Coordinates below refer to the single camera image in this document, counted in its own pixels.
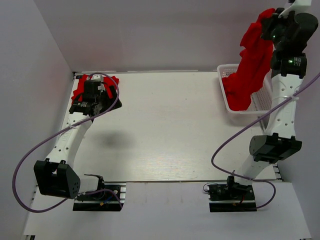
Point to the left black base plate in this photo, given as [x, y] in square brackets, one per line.
[104, 201]

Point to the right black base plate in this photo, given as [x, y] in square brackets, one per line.
[224, 199]

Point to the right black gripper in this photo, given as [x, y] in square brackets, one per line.
[269, 22]

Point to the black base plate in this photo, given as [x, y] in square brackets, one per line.
[224, 199]
[104, 201]

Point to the white plastic basket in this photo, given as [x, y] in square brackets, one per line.
[261, 100]

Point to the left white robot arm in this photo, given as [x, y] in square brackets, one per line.
[55, 175]

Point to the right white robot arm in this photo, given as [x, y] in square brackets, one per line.
[289, 29]

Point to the folded red t shirt stack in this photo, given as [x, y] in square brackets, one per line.
[83, 78]

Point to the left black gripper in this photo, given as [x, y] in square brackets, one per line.
[105, 94]

